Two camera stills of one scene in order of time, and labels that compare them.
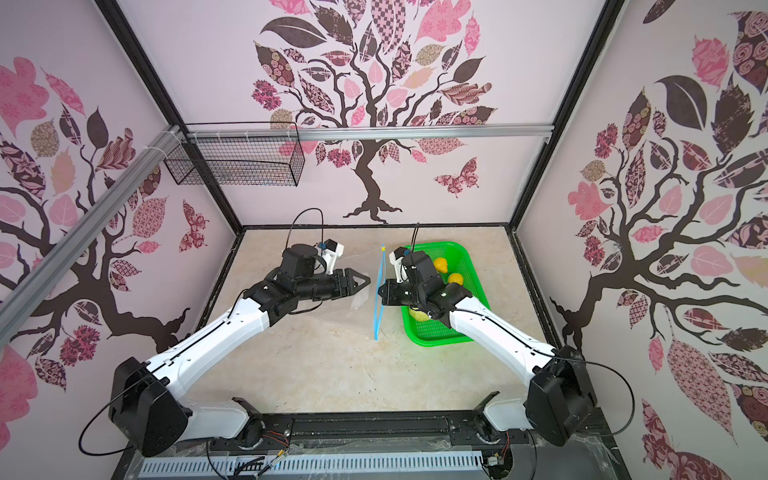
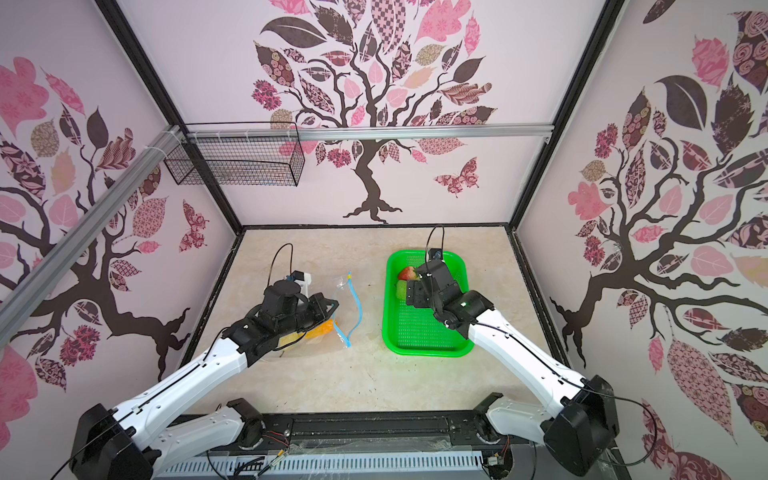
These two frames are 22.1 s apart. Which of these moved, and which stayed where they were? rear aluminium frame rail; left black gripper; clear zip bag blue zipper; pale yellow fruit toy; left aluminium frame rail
Moved: left black gripper; pale yellow fruit toy; clear zip bag blue zipper
Stayed: rear aluminium frame rail; left aluminium frame rail
